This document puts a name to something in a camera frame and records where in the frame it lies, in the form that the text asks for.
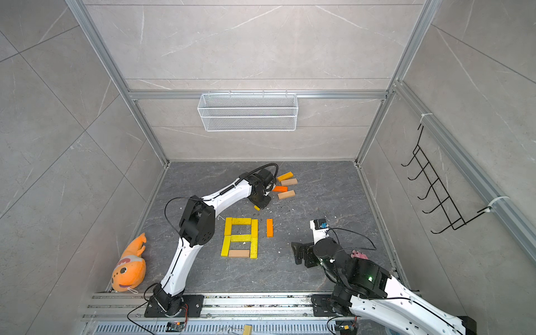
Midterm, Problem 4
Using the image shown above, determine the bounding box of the orange block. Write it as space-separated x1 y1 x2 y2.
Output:
273 186 288 193
266 219 274 238

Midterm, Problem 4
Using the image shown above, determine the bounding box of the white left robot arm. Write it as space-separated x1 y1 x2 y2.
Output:
145 163 279 317

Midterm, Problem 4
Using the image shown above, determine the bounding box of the black wire hook rack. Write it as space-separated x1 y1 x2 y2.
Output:
401 124 492 235

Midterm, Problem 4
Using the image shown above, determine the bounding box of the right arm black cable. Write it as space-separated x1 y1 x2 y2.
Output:
326 227 378 252

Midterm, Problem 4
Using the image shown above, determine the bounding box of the orange plush toy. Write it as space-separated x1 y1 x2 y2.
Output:
111 233 147 293

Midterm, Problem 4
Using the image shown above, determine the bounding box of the white wire mesh basket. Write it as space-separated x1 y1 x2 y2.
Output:
198 93 299 132

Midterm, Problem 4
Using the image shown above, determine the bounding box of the lime yellow block short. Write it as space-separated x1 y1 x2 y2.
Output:
251 219 258 239

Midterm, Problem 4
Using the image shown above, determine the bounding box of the aluminium frame post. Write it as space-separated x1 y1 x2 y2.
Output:
66 0 170 168

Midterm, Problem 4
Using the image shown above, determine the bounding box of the amber yellow block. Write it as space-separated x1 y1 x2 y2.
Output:
277 172 294 181

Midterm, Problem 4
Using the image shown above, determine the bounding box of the light wooden block front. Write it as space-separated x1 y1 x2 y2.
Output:
278 190 296 200

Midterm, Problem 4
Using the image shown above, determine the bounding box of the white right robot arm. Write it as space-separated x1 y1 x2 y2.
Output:
291 237 477 334

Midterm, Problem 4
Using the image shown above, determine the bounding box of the pink toy figure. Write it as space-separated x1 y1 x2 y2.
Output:
351 250 369 260

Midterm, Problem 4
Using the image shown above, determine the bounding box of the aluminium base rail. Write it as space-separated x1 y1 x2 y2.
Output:
79 292 436 335

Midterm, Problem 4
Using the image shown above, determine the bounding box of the tan wooden block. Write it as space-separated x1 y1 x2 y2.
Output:
228 250 250 258
281 178 298 186

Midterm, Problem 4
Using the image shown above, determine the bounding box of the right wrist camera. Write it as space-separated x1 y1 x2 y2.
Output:
310 219 329 244

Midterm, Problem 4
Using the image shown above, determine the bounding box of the lime yellow block long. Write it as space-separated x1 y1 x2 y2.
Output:
230 234 251 243

